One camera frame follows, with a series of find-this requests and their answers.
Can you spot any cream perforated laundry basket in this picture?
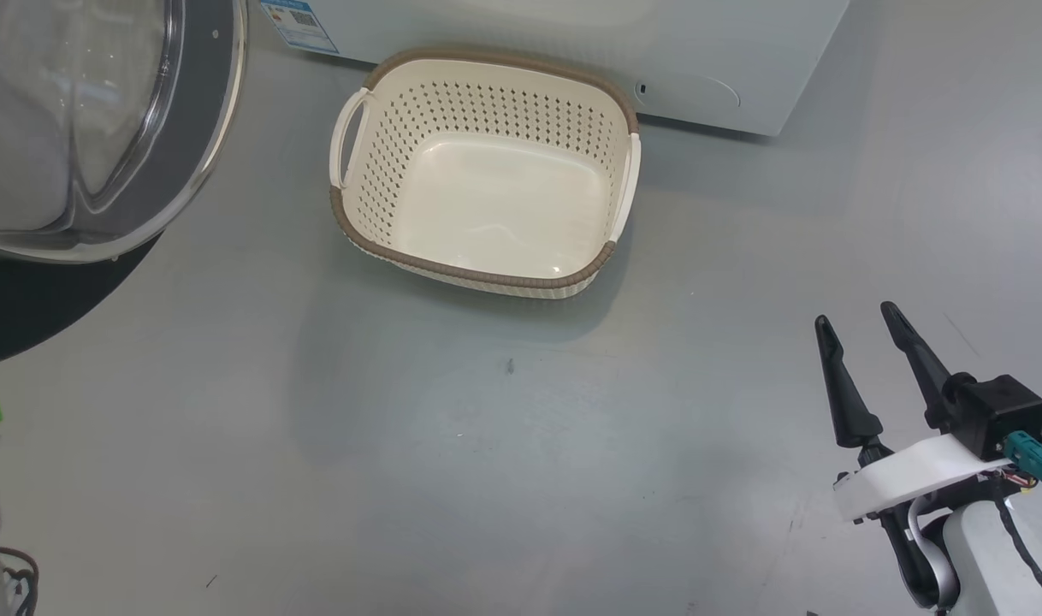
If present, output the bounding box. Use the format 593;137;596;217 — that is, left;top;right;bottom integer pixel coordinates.
329;47;642;300

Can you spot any blue white energy sticker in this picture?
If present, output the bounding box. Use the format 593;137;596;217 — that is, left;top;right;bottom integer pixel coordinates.
260;0;342;56

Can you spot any white washing machine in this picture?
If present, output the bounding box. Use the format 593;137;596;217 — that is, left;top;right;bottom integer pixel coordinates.
260;0;851;138

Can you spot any white drain filter cover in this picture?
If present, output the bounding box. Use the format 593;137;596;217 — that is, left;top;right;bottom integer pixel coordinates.
632;73;742;110

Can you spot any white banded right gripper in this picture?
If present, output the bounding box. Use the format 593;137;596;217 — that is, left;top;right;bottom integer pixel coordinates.
815;301;1014;610

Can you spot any round glass washing machine door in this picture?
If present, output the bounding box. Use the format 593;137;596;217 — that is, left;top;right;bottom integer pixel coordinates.
0;0;250;370

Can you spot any black cable with teal plug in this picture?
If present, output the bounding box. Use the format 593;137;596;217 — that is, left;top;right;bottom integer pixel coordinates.
1004;430;1042;504

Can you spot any thin twisted black cable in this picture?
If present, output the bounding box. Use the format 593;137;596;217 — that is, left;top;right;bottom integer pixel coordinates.
987;492;1042;613
0;546;39;616

